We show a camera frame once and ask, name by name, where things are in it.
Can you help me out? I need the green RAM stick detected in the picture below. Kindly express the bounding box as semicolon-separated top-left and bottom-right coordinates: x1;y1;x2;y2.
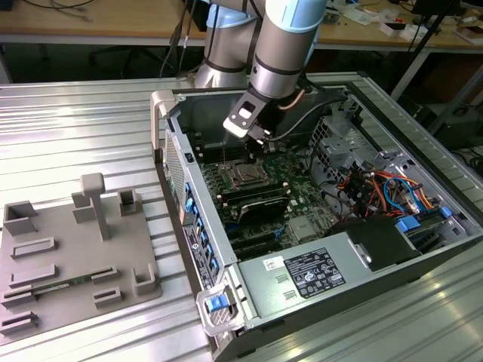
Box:
32;275;94;294

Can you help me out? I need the black RAM slot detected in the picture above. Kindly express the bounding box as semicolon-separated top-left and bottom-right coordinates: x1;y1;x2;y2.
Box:
220;179;284;196
224;186;291;207

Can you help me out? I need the copper coloured cable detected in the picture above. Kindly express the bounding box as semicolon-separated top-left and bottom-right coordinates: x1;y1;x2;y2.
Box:
278;88;306;112

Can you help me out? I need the blue wire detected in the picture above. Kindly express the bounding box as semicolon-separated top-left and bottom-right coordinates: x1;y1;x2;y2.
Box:
383;176;423;216

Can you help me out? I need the white tray black inlay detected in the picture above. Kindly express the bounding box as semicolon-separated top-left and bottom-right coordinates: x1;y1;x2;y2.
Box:
379;21;416;41

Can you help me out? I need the open black grey PC case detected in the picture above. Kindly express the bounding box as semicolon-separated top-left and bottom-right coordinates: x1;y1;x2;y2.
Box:
149;71;483;362

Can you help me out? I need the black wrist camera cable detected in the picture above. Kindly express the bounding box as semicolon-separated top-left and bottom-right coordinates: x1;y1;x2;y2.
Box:
266;90;346;146

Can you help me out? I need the black graphics card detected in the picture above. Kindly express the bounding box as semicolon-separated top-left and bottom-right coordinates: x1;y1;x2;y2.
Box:
234;195;291;228

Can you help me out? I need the perforated metal drive cage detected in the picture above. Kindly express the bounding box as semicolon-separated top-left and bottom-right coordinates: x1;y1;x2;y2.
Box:
307;115;384;189

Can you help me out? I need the grey power supply unit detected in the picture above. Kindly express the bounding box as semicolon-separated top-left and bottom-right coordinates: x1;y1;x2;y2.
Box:
236;230;374;318

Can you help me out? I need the grey parts rack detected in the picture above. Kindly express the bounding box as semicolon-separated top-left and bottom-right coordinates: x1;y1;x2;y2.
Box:
0;172;164;346

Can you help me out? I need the green motherboard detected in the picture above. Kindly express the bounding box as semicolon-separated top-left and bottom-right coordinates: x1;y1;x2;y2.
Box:
195;149;343;262

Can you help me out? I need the blue case latch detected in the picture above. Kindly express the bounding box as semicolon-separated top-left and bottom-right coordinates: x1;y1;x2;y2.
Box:
206;296;230;313

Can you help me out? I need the coloured power wire bundle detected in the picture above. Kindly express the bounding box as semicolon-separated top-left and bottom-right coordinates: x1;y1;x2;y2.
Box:
335;168;443;220

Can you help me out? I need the white brown box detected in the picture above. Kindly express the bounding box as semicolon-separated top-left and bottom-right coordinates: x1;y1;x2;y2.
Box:
454;25;483;43

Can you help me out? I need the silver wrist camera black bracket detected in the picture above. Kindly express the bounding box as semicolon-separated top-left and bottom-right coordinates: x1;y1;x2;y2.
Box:
222;89;266;139

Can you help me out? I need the black office chair base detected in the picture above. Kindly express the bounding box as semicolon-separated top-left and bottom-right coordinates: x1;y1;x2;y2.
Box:
88;44;165;78

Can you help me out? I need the green silver CPU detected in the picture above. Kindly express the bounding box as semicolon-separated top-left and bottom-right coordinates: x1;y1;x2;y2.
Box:
236;167;260;183

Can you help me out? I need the black plastic shroud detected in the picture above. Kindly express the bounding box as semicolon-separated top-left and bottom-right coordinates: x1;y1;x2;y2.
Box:
326;217;423;273

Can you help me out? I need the blue disk carrier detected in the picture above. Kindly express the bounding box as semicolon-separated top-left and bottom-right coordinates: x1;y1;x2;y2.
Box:
395;213;423;237

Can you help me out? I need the wooden desk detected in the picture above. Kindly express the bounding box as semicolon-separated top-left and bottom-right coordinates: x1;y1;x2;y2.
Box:
0;0;483;52

